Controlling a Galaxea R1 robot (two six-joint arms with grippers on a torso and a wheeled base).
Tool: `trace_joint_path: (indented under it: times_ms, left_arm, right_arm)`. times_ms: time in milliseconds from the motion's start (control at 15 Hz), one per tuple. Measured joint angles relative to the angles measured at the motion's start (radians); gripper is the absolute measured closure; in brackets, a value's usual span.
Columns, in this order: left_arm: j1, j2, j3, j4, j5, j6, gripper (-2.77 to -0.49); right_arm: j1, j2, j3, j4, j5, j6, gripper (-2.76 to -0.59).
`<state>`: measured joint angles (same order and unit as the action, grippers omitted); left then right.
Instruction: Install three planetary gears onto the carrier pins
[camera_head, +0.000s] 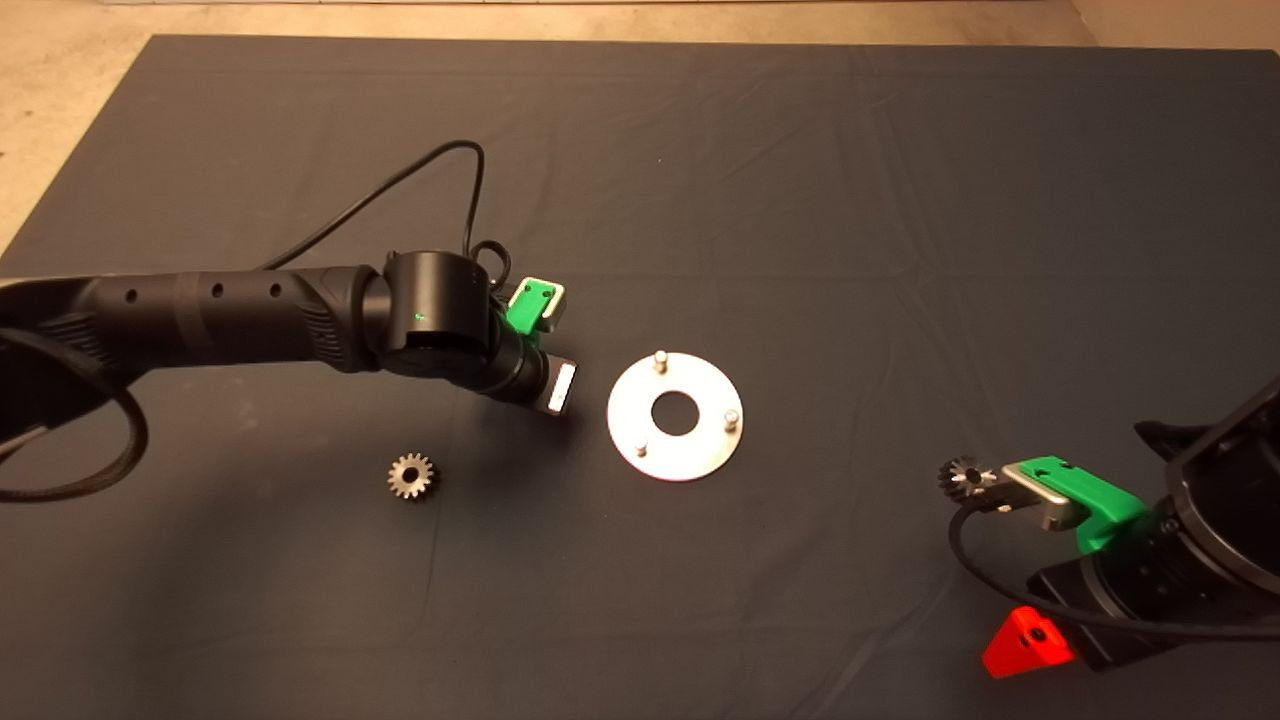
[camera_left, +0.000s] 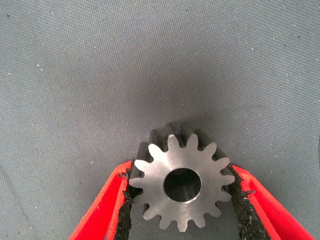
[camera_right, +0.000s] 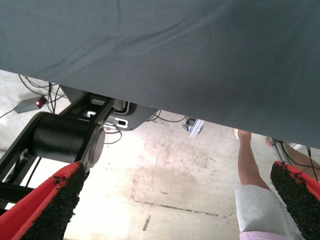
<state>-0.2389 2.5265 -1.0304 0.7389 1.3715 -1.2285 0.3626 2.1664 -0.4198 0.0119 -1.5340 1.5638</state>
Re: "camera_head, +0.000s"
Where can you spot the green right camera mount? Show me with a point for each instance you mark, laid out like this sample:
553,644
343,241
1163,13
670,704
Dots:
1100,495

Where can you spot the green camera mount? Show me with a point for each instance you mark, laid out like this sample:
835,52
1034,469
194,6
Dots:
1100,495
522,312

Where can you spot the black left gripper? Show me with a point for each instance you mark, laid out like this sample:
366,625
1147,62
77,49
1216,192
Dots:
535,380

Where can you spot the green left camera mount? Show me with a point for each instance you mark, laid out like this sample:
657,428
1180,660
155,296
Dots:
522,312

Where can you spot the dark grey table cloth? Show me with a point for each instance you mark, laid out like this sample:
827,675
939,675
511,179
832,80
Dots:
800,200

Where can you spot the round metal carrier plate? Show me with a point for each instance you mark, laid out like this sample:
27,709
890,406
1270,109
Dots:
690,455

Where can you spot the dark gear right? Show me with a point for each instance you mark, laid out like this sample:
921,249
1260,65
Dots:
955,475

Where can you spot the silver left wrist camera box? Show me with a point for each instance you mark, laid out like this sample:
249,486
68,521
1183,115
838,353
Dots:
556,310

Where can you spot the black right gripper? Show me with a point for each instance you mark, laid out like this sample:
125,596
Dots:
1140,590

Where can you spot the small steel planetary gear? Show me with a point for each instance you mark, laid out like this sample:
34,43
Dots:
400,486

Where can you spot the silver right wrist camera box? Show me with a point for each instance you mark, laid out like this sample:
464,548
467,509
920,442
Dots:
1040,498

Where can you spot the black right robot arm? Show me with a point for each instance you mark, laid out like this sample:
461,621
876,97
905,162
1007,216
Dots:
1240,480

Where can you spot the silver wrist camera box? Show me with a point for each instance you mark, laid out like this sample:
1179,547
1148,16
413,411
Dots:
556,310
1040,498

